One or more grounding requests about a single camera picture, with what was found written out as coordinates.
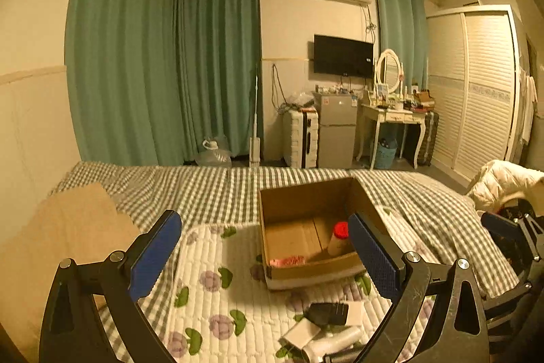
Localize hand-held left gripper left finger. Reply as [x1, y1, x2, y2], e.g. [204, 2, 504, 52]
[39, 210, 183, 363]

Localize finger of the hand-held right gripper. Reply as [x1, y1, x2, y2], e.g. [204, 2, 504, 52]
[482, 278, 544, 330]
[481, 212, 544, 264]

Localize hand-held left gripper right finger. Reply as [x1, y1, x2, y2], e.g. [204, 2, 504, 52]
[347, 212, 491, 363]

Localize red cap bottle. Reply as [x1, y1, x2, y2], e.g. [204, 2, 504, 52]
[327, 222, 352, 257]

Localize small white box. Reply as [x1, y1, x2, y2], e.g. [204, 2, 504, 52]
[278, 318, 321, 351]
[344, 300, 364, 325]

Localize small black case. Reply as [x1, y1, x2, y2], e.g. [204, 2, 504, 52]
[305, 302, 350, 326]

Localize cardboard box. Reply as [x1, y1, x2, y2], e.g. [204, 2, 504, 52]
[258, 177, 394, 291]

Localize pink comb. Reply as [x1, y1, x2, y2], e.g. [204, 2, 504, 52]
[268, 256, 307, 268]

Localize white cylindrical bottle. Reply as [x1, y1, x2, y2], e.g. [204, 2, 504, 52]
[303, 326, 362, 362]

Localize white puffer jacket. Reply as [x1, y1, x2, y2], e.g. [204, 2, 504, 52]
[465, 159, 544, 213]

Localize floral quilted mat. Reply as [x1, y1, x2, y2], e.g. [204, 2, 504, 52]
[98, 223, 396, 363]

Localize tan pillow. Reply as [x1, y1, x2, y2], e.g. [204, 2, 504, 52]
[0, 182, 147, 351]

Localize blue woven basket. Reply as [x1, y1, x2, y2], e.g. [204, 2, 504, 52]
[374, 138, 398, 170]

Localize dark suitcase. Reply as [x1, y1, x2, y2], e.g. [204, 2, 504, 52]
[414, 110, 439, 167]

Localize clear water jug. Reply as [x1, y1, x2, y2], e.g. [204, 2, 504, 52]
[195, 136, 232, 167]

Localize hanging white towel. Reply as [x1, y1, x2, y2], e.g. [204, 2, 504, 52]
[521, 68, 538, 143]

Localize small grey fridge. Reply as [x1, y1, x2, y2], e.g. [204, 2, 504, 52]
[312, 91, 358, 169]

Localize white louvered wardrobe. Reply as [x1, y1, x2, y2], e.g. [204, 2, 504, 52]
[426, 4, 525, 179]

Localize white dressing table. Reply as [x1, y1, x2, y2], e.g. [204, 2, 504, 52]
[355, 89, 428, 171]

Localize white ribbed suitcase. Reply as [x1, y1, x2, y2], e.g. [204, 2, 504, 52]
[283, 108, 319, 168]

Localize white stick mop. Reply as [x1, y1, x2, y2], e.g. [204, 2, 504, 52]
[249, 66, 263, 166]

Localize clear plastic bag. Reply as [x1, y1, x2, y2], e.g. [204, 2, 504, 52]
[289, 91, 316, 109]

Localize oval vanity mirror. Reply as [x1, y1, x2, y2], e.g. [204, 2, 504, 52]
[376, 49, 404, 92]

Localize green window curtain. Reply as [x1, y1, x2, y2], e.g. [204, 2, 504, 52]
[176, 0, 262, 167]

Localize wide green curtain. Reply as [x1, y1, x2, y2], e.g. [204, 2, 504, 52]
[64, 0, 185, 167]

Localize narrow green curtain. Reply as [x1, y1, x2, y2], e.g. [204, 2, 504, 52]
[373, 0, 430, 92]

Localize wall cables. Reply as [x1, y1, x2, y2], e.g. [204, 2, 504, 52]
[272, 63, 292, 113]

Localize black wall television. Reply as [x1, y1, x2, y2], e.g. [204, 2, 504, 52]
[313, 34, 375, 77]

